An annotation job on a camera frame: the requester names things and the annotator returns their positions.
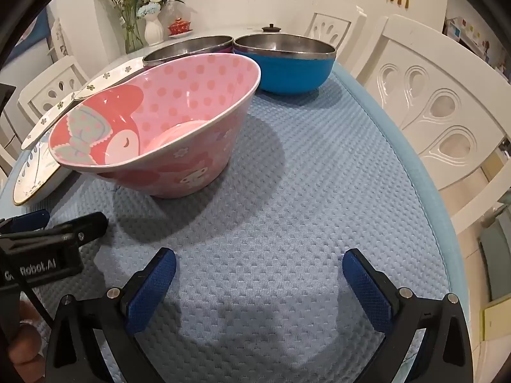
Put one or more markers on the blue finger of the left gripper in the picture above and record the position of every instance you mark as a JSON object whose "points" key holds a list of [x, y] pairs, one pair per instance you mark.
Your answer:
{"points": [[25, 222], [76, 232]]}

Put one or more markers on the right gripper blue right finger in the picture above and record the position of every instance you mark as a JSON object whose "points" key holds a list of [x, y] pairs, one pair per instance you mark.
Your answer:
{"points": [[388, 315]]}

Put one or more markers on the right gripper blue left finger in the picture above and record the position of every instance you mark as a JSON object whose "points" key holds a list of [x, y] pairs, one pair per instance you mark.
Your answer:
{"points": [[129, 313]]}

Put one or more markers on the round blue leaf plate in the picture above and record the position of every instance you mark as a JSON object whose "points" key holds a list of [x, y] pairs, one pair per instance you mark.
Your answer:
{"points": [[39, 176]]}

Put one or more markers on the small hexagonal tree plate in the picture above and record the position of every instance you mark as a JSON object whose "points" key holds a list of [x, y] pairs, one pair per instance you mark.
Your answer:
{"points": [[110, 78]]}

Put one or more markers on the person's left hand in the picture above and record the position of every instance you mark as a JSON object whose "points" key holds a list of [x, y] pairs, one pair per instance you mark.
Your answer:
{"points": [[24, 350]]}

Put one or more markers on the light blue waffle mat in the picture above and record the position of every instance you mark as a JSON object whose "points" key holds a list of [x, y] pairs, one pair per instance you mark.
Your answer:
{"points": [[259, 294]]}

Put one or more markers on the pink cartoon melamine bowl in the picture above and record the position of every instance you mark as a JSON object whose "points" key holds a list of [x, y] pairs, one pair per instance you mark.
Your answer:
{"points": [[167, 132]]}

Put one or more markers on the white chair far left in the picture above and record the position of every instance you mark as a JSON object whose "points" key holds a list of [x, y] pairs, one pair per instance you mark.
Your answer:
{"points": [[54, 83]]}

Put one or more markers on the white chair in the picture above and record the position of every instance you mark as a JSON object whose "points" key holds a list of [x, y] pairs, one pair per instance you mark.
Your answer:
{"points": [[340, 28], [451, 106], [54, 83]]}

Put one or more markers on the white chair near right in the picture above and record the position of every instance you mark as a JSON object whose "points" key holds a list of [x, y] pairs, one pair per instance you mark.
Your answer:
{"points": [[451, 106]]}

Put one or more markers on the magenta steel bowl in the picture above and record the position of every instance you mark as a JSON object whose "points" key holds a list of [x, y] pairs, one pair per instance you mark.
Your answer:
{"points": [[189, 47]]}

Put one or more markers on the white vase with blue flowers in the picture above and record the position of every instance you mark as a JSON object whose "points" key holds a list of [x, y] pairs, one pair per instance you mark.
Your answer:
{"points": [[149, 11]]}

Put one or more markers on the blue steel bowl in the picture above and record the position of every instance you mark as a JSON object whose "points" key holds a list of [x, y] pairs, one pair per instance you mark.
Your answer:
{"points": [[290, 64]]}

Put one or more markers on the white chair far right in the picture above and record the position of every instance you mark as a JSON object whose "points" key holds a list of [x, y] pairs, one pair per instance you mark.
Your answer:
{"points": [[340, 28]]}

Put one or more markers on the small black lid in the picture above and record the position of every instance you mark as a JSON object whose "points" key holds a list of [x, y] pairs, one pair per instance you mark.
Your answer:
{"points": [[271, 28]]}

